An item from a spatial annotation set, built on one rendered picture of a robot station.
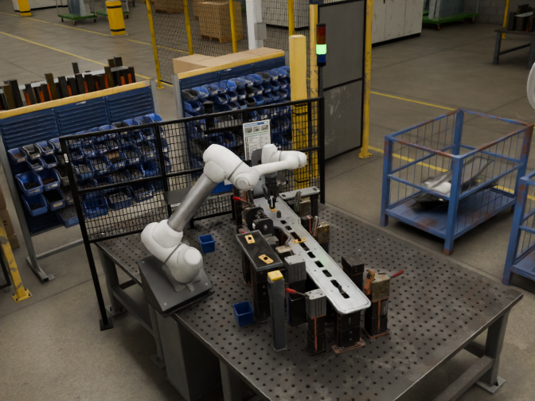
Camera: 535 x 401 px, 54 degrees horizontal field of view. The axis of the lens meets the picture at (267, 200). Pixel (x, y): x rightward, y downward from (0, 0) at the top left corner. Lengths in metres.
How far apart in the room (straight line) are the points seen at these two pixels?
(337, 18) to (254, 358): 4.31
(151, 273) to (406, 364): 1.51
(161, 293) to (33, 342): 1.56
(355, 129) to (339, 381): 4.57
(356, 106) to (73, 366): 4.43
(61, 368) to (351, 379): 2.21
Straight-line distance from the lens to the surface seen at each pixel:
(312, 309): 2.64
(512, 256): 4.62
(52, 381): 4.09
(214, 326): 3.06
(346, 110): 6.63
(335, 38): 6.24
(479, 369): 3.59
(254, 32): 7.99
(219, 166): 2.83
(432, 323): 3.10
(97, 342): 4.27
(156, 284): 3.19
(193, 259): 3.00
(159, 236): 3.03
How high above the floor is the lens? 2.63
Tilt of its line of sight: 26 degrees down
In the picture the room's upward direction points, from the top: 3 degrees counter-clockwise
